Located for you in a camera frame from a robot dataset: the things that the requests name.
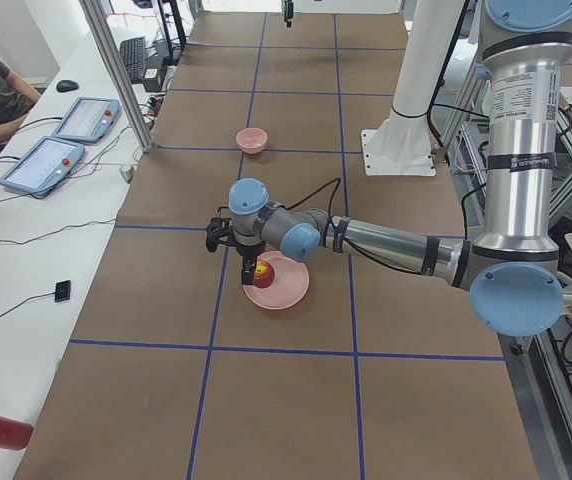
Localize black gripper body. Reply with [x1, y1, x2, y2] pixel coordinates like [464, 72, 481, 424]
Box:
[236, 242, 265, 265]

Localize red apple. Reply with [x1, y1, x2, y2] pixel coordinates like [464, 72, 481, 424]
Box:
[253, 259, 276, 289]

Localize pink bowl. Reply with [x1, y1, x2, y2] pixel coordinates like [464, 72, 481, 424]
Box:
[235, 127, 268, 155]

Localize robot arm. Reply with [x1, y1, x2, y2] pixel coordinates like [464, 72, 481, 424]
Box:
[225, 1, 572, 337]

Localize pink plate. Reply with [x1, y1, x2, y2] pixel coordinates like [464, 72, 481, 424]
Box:
[243, 251, 309, 310]

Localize black square sensor pad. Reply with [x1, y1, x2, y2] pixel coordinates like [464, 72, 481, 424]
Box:
[54, 280, 72, 303]

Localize far blue teach pendant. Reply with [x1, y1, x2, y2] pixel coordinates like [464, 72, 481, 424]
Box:
[53, 97, 121, 144]

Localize blue teach pendant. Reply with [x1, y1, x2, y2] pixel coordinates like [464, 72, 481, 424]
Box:
[0, 136, 85, 198]
[53, 97, 121, 144]

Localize near blue teach pendant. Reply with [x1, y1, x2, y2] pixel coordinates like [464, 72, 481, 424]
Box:
[0, 136, 85, 198]

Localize black keyboard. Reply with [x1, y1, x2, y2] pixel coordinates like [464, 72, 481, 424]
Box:
[119, 36, 146, 83]

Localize black computer mouse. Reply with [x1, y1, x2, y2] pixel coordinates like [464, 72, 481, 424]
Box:
[56, 79, 79, 93]

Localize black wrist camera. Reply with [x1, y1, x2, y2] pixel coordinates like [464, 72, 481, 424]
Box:
[205, 216, 231, 253]

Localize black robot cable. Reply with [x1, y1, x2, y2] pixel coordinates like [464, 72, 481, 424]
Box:
[285, 177, 467, 274]

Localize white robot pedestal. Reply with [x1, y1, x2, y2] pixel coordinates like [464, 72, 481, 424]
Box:
[361, 0, 468, 177]

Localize aluminium frame post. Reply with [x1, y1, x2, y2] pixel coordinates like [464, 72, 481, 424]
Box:
[79, 0, 153, 153]

